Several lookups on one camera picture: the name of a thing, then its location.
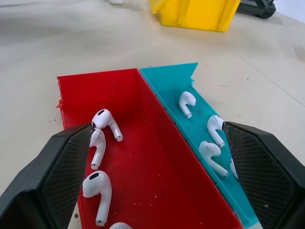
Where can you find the black device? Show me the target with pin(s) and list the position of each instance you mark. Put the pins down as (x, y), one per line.
(257, 8)

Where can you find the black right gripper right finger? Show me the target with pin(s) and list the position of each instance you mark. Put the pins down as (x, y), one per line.
(267, 171)

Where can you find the red plastic tray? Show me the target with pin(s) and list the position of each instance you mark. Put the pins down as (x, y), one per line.
(155, 143)

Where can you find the yellow plastic tray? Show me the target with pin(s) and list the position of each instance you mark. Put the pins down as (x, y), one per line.
(197, 12)

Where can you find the white earbud charging case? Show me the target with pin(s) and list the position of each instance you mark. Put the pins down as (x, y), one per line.
(116, 1)

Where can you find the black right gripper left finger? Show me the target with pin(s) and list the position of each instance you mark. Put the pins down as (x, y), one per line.
(35, 181)

